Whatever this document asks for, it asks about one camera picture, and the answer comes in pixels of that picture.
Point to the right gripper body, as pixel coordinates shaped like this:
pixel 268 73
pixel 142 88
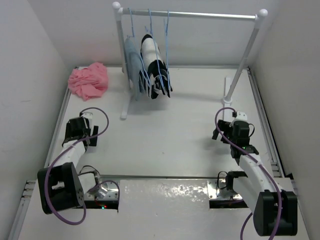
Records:
pixel 233 140

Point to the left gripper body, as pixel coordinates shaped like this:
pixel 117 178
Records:
pixel 68 135

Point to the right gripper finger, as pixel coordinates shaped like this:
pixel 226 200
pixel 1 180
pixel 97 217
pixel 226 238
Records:
pixel 219 128
pixel 226 136

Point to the pink t shirt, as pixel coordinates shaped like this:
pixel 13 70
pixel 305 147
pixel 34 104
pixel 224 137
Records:
pixel 90 82

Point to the blue wire hanger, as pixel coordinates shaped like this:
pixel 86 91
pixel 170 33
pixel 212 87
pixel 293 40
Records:
pixel 166 25
pixel 150 25
pixel 132 27

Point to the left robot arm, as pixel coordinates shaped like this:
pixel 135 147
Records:
pixel 65 189

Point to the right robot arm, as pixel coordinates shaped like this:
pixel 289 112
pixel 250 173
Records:
pixel 274 210

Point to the light blue denim garment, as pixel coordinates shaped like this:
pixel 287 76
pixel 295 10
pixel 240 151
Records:
pixel 135 68

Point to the black and white garment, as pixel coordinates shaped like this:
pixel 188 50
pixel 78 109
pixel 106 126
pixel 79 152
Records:
pixel 157 73

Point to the white clothes rack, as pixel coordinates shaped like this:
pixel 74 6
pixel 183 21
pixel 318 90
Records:
pixel 230 86

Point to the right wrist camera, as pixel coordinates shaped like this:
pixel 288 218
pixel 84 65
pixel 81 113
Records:
pixel 239 116

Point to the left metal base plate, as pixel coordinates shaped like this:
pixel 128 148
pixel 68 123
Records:
pixel 107 190

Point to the metal base plate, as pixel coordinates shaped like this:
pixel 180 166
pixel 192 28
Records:
pixel 216 192
pixel 107 190

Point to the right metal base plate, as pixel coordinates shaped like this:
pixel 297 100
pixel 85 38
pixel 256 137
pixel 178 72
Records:
pixel 216 192

